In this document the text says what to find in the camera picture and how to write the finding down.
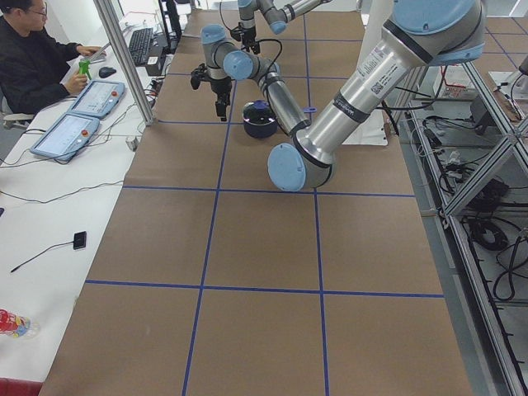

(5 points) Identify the aluminium side rack frame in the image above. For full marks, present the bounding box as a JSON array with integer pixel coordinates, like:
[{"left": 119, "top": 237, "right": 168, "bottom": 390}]
[{"left": 389, "top": 54, "right": 527, "bottom": 395}]

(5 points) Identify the person in black jacket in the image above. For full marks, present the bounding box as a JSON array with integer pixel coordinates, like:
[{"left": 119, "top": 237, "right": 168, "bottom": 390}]
[{"left": 1, "top": 1, "right": 101, "bottom": 115}]

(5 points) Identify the small black square device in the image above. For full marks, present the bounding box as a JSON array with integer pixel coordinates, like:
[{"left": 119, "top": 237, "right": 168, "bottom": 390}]
[{"left": 73, "top": 231, "right": 87, "bottom": 250}]

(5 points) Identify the red labelled plastic bottle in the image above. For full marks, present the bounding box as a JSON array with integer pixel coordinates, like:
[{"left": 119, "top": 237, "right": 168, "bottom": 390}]
[{"left": 0, "top": 309, "right": 40, "bottom": 339}]

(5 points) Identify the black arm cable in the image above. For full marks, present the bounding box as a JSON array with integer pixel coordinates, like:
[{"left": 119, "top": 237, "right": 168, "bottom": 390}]
[{"left": 247, "top": 38, "right": 285, "bottom": 79}]

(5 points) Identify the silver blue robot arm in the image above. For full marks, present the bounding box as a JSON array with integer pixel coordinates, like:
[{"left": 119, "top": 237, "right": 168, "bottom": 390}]
[
  {"left": 230, "top": 0, "right": 328, "bottom": 54},
  {"left": 191, "top": 1, "right": 487, "bottom": 191}
]

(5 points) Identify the aluminium frame post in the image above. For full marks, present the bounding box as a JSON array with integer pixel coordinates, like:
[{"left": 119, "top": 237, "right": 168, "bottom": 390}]
[{"left": 93, "top": 0, "right": 154, "bottom": 126}]

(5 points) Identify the blue teach pendant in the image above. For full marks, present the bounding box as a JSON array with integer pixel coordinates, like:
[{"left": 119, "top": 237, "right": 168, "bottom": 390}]
[
  {"left": 68, "top": 79, "right": 125, "bottom": 120},
  {"left": 30, "top": 113, "right": 100, "bottom": 162}
]

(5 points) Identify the upper blue teach pendant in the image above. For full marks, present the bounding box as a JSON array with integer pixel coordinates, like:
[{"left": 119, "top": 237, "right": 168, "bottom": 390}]
[{"left": 68, "top": 79, "right": 125, "bottom": 120}]

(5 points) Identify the lower blue teach pendant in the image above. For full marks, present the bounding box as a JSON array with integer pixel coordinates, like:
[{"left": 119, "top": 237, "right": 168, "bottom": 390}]
[{"left": 30, "top": 113, "right": 100, "bottom": 162}]

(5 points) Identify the black keyboard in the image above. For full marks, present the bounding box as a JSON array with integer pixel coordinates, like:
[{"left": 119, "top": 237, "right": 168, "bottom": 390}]
[{"left": 128, "top": 27, "right": 153, "bottom": 66}]

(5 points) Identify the black power adapter box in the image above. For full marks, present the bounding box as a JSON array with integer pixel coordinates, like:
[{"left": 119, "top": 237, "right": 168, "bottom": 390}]
[{"left": 470, "top": 97, "right": 496, "bottom": 126}]

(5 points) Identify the brown paper table mat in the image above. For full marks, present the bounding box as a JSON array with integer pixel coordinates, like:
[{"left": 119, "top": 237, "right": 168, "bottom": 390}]
[{"left": 41, "top": 11, "right": 472, "bottom": 395}]

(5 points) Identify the glass lid purple knob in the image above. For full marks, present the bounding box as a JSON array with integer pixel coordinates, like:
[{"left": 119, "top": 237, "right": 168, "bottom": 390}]
[{"left": 243, "top": 100, "right": 276, "bottom": 125}]

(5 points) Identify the black computer mouse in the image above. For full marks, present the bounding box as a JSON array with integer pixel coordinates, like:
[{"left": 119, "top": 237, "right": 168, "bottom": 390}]
[{"left": 98, "top": 67, "right": 116, "bottom": 78}]

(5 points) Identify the dark blue pot purple handle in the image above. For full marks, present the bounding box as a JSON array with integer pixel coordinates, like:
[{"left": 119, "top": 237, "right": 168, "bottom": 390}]
[{"left": 242, "top": 100, "right": 312, "bottom": 139}]

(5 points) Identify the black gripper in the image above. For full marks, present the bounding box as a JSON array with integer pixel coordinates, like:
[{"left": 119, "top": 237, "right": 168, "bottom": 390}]
[
  {"left": 239, "top": 21, "right": 260, "bottom": 54},
  {"left": 210, "top": 77, "right": 232, "bottom": 121}
]

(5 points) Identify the green spray bottle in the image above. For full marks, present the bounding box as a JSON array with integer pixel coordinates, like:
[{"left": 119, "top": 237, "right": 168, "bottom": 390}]
[{"left": 78, "top": 59, "right": 92, "bottom": 80}]

